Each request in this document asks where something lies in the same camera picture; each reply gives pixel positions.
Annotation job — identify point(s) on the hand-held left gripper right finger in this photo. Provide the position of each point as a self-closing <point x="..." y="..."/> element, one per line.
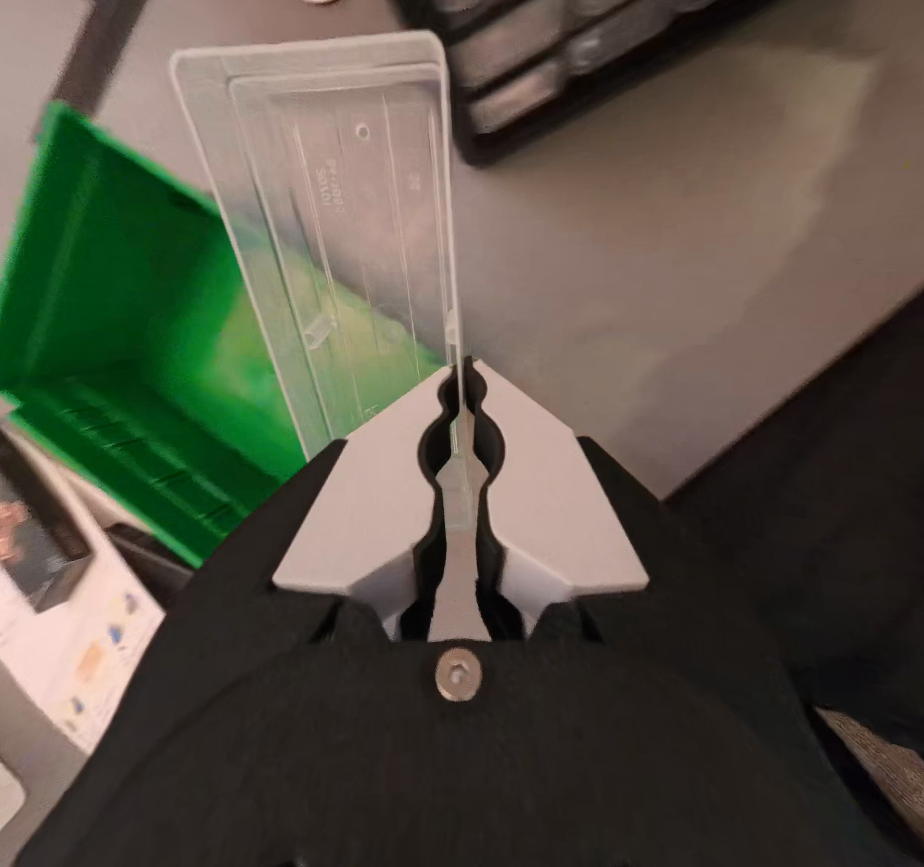
<point x="563" y="520"/>

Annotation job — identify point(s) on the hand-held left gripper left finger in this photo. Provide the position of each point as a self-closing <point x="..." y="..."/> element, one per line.
<point x="361" y="520"/>

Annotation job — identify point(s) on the small clear plastic drawer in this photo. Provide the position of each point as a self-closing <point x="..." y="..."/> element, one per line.
<point x="346" y="195"/>

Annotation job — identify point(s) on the green plastic bin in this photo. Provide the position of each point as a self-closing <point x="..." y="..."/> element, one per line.
<point x="108" y="289"/>

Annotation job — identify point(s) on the black drawer cabinet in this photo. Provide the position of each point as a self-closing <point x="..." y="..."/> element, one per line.
<point x="469" y="148"/>

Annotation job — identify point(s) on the array of clear cabinet drawers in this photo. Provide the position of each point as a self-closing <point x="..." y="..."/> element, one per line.
<point x="520" y="36"/>

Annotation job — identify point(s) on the person's black clothing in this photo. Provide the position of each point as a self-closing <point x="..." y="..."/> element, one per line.
<point x="830" y="520"/>

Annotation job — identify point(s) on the loose printed paper sheet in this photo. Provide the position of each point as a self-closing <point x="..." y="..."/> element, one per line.
<point x="86" y="665"/>

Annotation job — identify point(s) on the black printed box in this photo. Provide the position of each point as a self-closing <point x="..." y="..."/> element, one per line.
<point x="43" y="542"/>

